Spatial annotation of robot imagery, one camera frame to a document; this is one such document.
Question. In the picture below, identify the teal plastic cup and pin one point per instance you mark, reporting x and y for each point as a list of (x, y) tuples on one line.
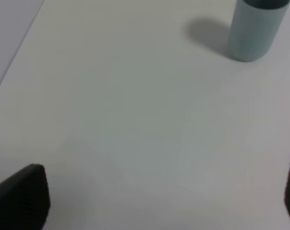
[(254, 27)]

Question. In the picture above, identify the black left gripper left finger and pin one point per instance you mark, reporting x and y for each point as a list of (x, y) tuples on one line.
[(25, 199)]

